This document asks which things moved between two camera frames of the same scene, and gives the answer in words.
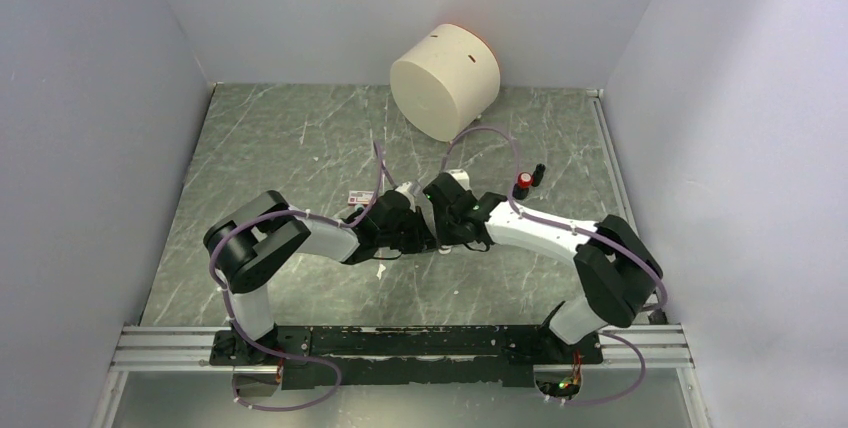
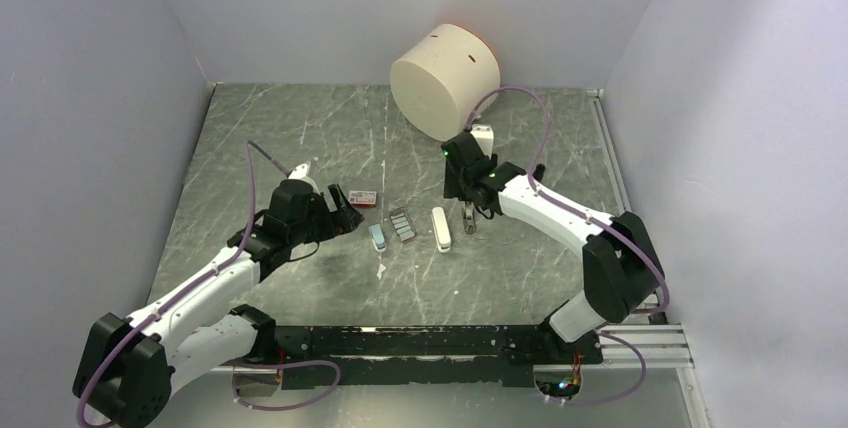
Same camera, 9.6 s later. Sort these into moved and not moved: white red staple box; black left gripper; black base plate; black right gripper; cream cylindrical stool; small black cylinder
Moved: black left gripper; black right gripper
Not moved: white red staple box; small black cylinder; cream cylindrical stool; black base plate
